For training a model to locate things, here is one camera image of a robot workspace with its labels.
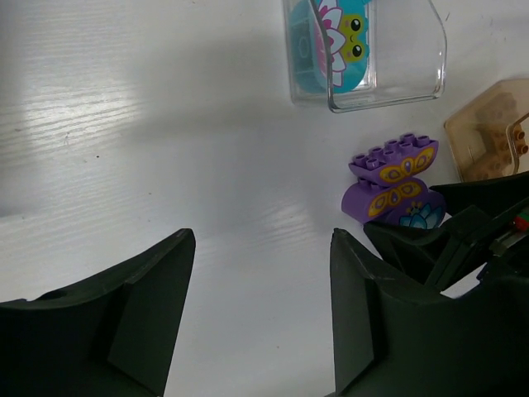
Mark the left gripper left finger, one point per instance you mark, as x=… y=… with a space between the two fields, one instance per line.
x=112 y=334

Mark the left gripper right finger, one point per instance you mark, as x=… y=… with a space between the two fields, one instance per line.
x=395 y=337

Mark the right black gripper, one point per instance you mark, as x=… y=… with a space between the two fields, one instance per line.
x=487 y=226

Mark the brown lego brick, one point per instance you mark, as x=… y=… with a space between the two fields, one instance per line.
x=517 y=134

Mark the teal round printed lego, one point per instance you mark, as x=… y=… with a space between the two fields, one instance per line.
x=329 y=39

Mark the purple flower lego piece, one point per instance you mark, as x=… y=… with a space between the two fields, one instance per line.
x=426 y=211

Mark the purple butterfly lego piece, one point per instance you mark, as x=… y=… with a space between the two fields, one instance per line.
x=386 y=176

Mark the amber plastic container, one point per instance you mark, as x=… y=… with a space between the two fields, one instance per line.
x=477 y=132

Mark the clear plastic container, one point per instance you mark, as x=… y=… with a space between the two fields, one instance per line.
x=407 y=59

